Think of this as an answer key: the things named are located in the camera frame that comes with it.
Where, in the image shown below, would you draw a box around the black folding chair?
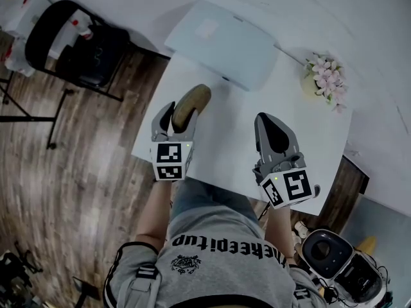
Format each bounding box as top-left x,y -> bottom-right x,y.
24,0 -> 132,103

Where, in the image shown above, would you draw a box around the black round appliance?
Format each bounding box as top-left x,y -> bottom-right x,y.
333,252 -> 387,305

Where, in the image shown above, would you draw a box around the yellow object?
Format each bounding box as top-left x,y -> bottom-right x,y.
356,235 -> 377,253

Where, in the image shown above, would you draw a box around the person's right forearm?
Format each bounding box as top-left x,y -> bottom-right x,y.
264,203 -> 297,260

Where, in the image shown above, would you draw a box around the black equipment with cables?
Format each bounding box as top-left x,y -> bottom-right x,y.
0,241 -> 44,308

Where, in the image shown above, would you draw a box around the person's blue jeans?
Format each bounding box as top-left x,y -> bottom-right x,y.
170,177 -> 259,225

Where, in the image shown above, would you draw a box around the black bag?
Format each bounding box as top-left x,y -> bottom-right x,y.
56,24 -> 131,89

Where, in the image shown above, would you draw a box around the white and red bottle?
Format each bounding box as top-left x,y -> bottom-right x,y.
67,17 -> 94,41

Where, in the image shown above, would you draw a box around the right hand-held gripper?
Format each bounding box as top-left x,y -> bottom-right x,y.
252,112 -> 321,210

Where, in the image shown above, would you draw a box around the person's grey shirt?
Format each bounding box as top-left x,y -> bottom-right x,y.
103,203 -> 329,308

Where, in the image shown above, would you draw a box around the brown oval item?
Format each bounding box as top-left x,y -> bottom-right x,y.
171,83 -> 212,133

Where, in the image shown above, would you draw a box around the white packages pile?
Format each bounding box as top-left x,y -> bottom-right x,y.
0,0 -> 54,77

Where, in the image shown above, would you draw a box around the person's left forearm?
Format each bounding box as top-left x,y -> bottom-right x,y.
134,178 -> 177,257

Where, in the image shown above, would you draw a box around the pink flowers in cream pot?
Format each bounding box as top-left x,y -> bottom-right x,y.
299,51 -> 349,114

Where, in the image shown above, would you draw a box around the black tripod stand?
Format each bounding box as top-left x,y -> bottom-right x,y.
0,71 -> 76,151

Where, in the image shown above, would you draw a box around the white and black square appliance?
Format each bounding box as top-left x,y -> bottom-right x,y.
301,229 -> 355,282

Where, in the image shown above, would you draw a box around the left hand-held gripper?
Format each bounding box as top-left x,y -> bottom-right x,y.
148,101 -> 199,183

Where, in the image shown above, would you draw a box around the white table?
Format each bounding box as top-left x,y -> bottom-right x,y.
130,50 -> 354,217

